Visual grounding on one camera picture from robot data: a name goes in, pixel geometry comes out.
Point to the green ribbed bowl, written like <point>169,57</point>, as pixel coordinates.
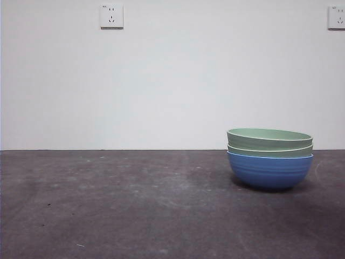
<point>269,141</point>
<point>269,153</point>

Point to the blue ribbed bowl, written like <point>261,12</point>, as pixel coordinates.
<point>269,172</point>

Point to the white wall socket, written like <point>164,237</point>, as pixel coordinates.
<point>337,17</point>
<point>111,16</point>

